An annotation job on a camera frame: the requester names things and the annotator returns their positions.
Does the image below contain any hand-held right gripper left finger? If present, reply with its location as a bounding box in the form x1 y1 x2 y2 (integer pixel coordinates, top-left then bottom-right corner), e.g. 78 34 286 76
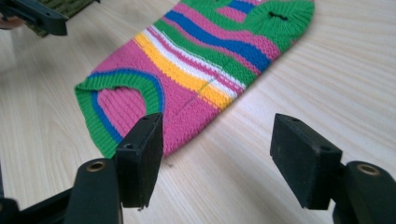
115 112 164 209

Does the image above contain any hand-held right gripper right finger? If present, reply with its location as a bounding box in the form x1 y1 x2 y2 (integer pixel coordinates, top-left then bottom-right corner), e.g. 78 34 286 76
270 113 344 210

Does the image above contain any striped knitted pet sweater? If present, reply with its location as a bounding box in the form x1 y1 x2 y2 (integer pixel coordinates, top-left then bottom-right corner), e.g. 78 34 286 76
74 0 316 160

